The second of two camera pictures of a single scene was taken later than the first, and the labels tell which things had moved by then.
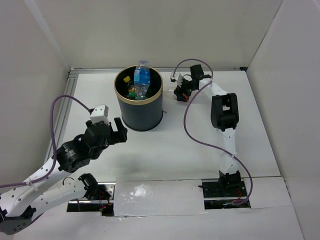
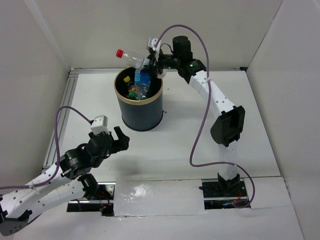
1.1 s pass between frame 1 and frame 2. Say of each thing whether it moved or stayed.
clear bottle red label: moved
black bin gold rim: stayed
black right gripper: moved
